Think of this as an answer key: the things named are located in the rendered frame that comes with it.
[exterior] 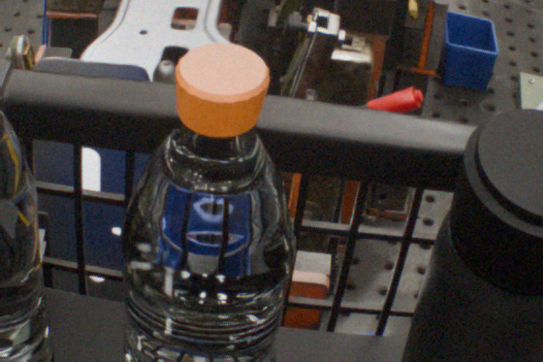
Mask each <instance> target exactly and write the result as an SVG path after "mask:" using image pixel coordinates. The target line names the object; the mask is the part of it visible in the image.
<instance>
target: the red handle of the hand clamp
mask: <svg viewBox="0 0 543 362"><path fill-rule="evenodd" d="M422 101H423V97H422V94H421V92H420V90H416V88H415V87H414V86H412V87H410V88H407V89H405V90H402V91H400V92H397V93H392V94H389V95H386V96H383V97H381V98H378V99H375V100H372V101H370V102H368V104H367V105H364V106H362V107H361V108H369V109H376V110H383V111H390V112H395V113H398V114H405V113H408V112H410V111H413V110H416V109H419V108H421V102H422Z"/></svg>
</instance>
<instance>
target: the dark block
mask: <svg viewBox="0 0 543 362"><path fill-rule="evenodd" d="M334 2H335V5H334V15H338V16H339V17H340V20H339V29H341V30H343V31H344V32H345V33H347V34H352V35H360V36H367V37H370V38H371V39H372V41H373V56H374V65H373V70H372V75H371V80H370V85H369V87H370V90H369V95H368V99H367V103H368V102H370V101H372V100H375V99H377V89H378V83H379V80H380V75H381V71H382V67H383V65H382V62H383V57H384V52H385V48H386V40H389V39H390V36H391V34H392V25H393V20H394V16H395V15H394V11H395V7H396V3H397V1H396V0H334ZM358 185H359V182H358V181H347V183H346V187H345V192H344V197H343V203H342V222H341V224H343V225H349V224H351V219H352V214H353V210H354V205H355V200H356V195H357V190H358ZM347 238H348V237H340V239H339V244H338V253H344V250H345V245H346V240H347Z"/></svg>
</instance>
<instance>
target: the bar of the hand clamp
mask: <svg viewBox="0 0 543 362"><path fill-rule="evenodd" d="M339 20H340V17H339V16H338V15H334V14H327V13H324V12H320V11H319V12H318V14H317V16H316V19H315V20H314V22H312V21H310V22H309V23H308V24H304V23H301V21H302V16H300V13H296V12H292V14H291V13H289V14H288V16H287V19H286V22H285V26H284V29H283V35H285V39H288V40H291V41H292V40H293V38H296V37H297V35H298V32H301V33H304V34H305V35H304V36H305V37H306V38H309V39H308V42H307V45H306V48H305V51H304V53H303V58H302V61H301V64H300V67H299V70H298V72H297V75H296V77H295V80H294V83H293V86H292V89H291V91H290V94H289V97H292V98H299V99H305V95H306V90H307V89H311V90H314V91H315V93H316V95H317V96H318V93H319V90H320V88H321V85H322V82H323V80H324V78H325V75H326V72H327V70H328V67H329V64H330V62H331V59H332V56H333V54H334V51H335V47H339V48H342V46H343V45H346V46H350V47H352V45H353V42H352V41H353V37H352V36H349V35H345V32H344V31H343V30H341V29H339Z"/></svg>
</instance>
